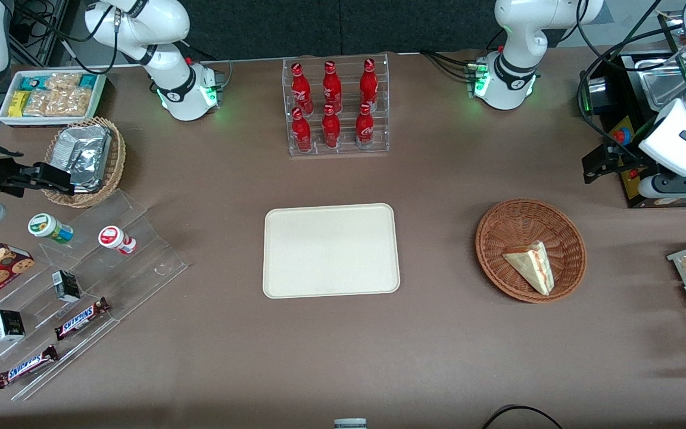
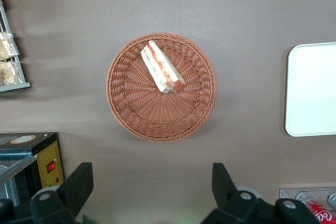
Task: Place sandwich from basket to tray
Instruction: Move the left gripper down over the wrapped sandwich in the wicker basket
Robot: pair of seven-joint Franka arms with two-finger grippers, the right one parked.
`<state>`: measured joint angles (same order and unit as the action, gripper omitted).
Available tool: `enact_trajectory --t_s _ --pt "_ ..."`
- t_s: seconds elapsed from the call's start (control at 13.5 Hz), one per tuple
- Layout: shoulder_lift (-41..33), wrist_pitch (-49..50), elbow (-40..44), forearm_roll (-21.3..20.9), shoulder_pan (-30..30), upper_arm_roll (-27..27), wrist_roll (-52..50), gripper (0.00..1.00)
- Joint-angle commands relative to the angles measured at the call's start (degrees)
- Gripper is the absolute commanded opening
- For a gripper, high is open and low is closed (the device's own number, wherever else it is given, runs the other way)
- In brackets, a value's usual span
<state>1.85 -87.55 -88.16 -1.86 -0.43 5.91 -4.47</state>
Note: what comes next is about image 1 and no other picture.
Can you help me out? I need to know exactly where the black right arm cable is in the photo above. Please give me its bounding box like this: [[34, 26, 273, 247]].
[[51, 0, 121, 76]]

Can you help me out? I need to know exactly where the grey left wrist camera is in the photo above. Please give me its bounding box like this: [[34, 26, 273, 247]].
[[638, 174, 686, 199]]

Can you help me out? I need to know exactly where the triangle sandwich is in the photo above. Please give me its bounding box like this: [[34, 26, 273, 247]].
[[503, 241, 556, 297]]

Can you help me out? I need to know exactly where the clear acrylic bottle rack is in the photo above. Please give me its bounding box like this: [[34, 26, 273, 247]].
[[282, 54, 390, 157]]

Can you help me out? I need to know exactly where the black equipment box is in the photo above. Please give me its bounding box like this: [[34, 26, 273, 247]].
[[580, 51, 686, 209]]

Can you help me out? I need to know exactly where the light tan wicker basket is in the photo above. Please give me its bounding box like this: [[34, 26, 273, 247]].
[[42, 116, 127, 209]]

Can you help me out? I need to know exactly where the cream plastic serving tray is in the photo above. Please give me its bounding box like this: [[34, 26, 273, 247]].
[[263, 203, 401, 299]]

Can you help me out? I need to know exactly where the black base cable bundle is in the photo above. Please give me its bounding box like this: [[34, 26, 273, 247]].
[[419, 50, 478, 82]]

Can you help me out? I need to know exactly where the white rectangular snack tray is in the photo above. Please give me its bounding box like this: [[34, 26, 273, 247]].
[[0, 70, 107, 127]]

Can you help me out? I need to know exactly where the clear acrylic step display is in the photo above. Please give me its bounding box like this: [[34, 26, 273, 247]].
[[0, 189, 189, 402]]

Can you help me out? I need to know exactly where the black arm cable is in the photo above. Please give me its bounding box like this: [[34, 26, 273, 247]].
[[51, 0, 121, 76], [575, 0, 686, 165]]

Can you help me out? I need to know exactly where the clear nut snack bag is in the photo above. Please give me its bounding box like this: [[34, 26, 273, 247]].
[[24, 91, 58, 117], [52, 88, 92, 117], [45, 72, 82, 91]]

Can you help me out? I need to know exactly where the brown wicker basket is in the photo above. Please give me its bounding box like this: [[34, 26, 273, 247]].
[[475, 198, 588, 304]]

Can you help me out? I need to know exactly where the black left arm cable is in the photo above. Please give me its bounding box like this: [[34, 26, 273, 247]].
[[575, 0, 686, 165]]

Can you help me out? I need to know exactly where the red cola bottle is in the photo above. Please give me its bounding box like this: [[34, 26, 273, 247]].
[[359, 58, 379, 111], [321, 104, 342, 149], [322, 60, 343, 113], [291, 107, 313, 153], [355, 102, 375, 149], [291, 62, 314, 115]]

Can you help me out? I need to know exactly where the green lid snack cup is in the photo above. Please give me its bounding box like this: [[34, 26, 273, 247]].
[[27, 213, 74, 245]]

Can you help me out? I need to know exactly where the black looped cable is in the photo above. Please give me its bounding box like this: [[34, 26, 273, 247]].
[[481, 405, 565, 429]]

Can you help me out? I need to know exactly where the silver foil tray stack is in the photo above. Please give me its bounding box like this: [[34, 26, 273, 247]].
[[51, 125, 113, 193]]

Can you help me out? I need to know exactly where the red lid snack cup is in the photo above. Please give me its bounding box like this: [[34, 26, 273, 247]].
[[98, 225, 138, 256]]

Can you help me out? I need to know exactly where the Snickers chocolate bar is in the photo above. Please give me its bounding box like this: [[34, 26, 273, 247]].
[[54, 297, 111, 341], [0, 345, 60, 390]]

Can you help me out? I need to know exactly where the small black carton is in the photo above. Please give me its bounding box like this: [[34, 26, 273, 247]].
[[0, 309, 26, 343], [52, 270, 82, 303]]

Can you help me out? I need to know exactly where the stainless steel pan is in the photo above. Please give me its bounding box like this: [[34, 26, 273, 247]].
[[640, 54, 686, 111]]

